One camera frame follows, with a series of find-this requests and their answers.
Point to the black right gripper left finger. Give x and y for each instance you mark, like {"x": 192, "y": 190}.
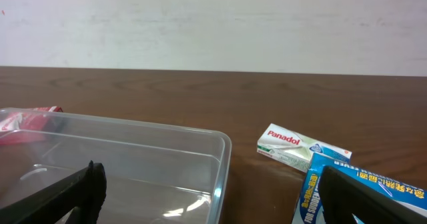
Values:
{"x": 81, "y": 194}

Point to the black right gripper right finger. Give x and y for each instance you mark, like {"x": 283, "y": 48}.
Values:
{"x": 344, "y": 198}

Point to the blue Kool Fever box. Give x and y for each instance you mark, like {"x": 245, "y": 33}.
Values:
{"x": 309, "y": 209}

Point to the white Panadol box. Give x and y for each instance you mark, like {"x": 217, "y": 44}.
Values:
{"x": 296, "y": 150}

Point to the red Panadol box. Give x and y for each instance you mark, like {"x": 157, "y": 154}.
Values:
{"x": 21, "y": 127}

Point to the clear plastic container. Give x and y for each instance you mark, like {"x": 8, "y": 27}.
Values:
{"x": 155, "y": 173}

